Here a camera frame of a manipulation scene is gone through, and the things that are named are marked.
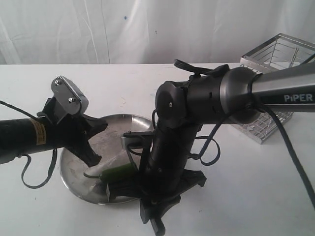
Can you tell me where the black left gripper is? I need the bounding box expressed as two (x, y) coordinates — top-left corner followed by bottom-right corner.
(37, 97), (108, 167)

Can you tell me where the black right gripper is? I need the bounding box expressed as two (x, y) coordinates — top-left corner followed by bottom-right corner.
(106, 170), (206, 233)

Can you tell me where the green chili pepper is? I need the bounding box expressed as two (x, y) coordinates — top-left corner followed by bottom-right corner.
(83, 163), (135, 182)

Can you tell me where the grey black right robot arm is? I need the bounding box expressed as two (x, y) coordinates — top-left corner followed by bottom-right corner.
(107, 60), (315, 236)

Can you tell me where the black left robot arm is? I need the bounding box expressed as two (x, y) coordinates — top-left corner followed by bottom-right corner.
(0, 97), (108, 167)

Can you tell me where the round steel plate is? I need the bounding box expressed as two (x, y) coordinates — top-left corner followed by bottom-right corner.
(59, 114), (153, 205)

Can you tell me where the white backdrop curtain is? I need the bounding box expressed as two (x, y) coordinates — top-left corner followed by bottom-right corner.
(0, 0), (315, 64)

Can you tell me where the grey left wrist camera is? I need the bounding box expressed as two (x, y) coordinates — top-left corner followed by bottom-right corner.
(51, 76), (89, 115)

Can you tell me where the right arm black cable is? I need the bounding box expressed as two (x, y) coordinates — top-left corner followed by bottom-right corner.
(173, 59), (315, 222)

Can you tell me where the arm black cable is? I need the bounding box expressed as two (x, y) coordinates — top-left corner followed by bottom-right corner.
(0, 100), (58, 189)
(173, 59), (315, 222)

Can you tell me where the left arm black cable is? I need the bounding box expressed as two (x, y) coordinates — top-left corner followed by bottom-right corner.
(0, 100), (58, 189)

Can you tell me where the chrome wire utensil basket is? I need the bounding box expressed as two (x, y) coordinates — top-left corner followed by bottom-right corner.
(231, 33), (315, 145)

